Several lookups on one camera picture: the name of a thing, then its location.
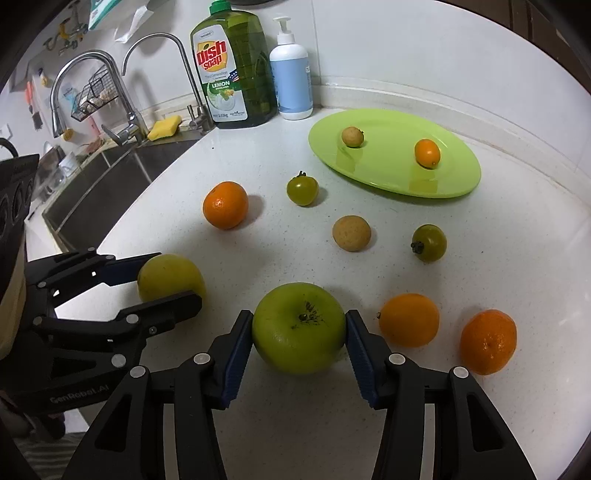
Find yellow sponge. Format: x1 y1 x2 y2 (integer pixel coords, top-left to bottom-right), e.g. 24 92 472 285
147 115 182 141

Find orange kumquat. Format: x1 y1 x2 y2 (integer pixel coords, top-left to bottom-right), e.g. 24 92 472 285
414 139 441 170

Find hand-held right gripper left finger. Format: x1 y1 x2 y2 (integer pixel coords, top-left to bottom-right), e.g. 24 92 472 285
67 310 254 480

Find pull-down kitchen faucet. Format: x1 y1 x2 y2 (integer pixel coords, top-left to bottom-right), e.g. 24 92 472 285
50 51 149 147

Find orange mandarin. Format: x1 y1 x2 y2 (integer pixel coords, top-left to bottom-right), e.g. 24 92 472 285
203 181 250 230
460 309 518 376

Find lime green plate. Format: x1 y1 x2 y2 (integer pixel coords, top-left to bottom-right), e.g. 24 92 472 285
308 108 482 199

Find black wire rack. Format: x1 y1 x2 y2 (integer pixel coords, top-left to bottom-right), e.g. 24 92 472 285
71 65 122 121

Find tall gooseneck faucet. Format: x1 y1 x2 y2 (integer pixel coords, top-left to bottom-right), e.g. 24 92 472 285
122 33 216 135

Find green tomato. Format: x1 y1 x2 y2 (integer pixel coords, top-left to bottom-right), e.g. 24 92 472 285
287 170 320 207
411 224 448 263

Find white pump bottle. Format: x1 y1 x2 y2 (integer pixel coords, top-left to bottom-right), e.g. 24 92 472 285
269 17 315 121

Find person's left hand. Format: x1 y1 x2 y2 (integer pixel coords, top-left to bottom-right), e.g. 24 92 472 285
0 401 32 437

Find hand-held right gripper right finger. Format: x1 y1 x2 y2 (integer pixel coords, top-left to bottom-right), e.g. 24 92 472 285
345 309 539 480

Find large brown longan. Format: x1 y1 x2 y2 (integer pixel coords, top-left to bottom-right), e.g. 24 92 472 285
332 215 372 253

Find green apple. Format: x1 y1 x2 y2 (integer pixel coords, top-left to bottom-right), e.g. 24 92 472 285
252 282 348 374

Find steel kitchen sink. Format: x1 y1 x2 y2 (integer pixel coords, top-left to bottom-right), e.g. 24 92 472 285
41 138 197 254

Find smooth orange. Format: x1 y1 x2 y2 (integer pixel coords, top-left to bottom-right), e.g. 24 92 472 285
379 294 441 348

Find orange and black brush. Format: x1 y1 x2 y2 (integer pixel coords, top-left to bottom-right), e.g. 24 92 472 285
25 69 43 131

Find yellow-green apple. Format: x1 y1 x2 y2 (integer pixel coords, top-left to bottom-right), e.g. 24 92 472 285
137 254 207 304

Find yellow wall hooks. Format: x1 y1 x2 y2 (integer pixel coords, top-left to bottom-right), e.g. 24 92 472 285
44 18 89 57

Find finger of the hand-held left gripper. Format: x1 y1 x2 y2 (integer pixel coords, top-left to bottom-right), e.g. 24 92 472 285
25 248 162 306
31 291 205 366

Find teal and white package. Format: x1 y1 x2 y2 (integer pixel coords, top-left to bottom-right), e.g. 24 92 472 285
88 0 154 43

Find green dish soap bottle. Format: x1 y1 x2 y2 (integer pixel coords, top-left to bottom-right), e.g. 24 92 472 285
191 0 278 130

